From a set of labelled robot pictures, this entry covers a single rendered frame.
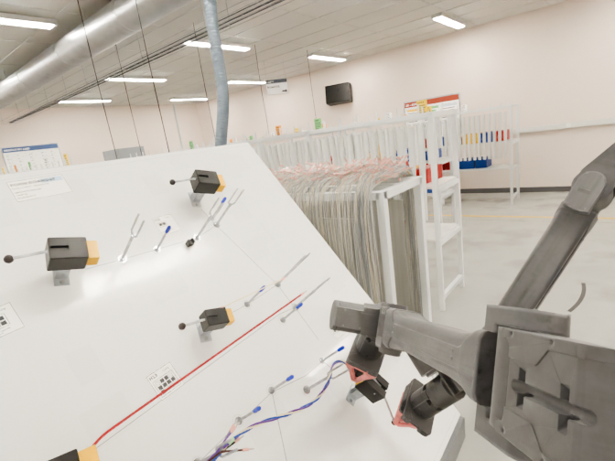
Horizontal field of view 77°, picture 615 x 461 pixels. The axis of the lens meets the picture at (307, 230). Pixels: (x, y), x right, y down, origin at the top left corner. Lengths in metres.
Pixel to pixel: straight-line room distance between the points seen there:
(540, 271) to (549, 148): 7.98
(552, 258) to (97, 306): 0.81
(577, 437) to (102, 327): 0.69
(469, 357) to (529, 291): 0.42
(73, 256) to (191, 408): 0.33
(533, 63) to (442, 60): 1.70
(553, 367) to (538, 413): 0.03
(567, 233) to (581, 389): 0.55
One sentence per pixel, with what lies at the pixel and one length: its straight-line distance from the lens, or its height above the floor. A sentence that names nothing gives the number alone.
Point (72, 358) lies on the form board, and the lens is 0.76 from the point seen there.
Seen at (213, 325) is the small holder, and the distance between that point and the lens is 0.76.
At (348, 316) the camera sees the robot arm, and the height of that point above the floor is 1.33.
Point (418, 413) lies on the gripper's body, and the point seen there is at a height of 1.08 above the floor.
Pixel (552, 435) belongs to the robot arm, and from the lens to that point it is 0.29.
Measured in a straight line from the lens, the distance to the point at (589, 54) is 8.68.
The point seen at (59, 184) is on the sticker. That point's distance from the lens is 0.95.
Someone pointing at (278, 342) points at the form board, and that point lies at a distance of 0.90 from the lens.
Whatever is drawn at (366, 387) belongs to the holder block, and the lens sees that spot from 0.90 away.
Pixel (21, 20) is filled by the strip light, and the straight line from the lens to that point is 5.45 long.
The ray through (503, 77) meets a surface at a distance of 8.85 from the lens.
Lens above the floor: 1.66
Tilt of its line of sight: 13 degrees down
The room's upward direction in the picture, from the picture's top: 8 degrees counter-clockwise
